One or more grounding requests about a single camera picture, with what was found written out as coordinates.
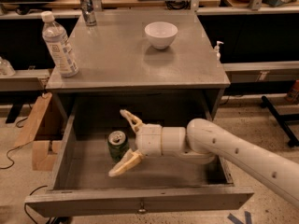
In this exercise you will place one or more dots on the small pump dispenser bottle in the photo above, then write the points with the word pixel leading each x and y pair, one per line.
pixel 217 49

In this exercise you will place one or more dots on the silver slim can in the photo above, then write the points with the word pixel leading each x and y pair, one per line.
pixel 88 12

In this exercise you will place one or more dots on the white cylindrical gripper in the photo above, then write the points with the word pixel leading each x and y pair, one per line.
pixel 149 140

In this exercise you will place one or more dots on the orange bottle on floor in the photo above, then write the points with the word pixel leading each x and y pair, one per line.
pixel 293 94

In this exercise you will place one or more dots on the wooden plank pieces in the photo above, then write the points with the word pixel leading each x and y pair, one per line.
pixel 43 130

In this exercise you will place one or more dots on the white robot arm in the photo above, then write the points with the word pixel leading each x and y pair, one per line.
pixel 199 142

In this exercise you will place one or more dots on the grey metal cabinet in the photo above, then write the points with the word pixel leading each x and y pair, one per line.
pixel 115 58

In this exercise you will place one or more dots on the clear plastic water bottle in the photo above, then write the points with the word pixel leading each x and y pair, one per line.
pixel 57 42

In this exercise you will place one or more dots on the black stand leg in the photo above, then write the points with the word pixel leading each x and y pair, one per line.
pixel 283 120

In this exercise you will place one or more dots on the white ceramic bowl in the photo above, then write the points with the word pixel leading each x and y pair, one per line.
pixel 161 34

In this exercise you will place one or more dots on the green soda can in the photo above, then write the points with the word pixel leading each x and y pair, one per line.
pixel 117 144

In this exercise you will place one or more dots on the open grey top drawer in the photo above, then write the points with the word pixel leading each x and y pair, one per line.
pixel 81 185

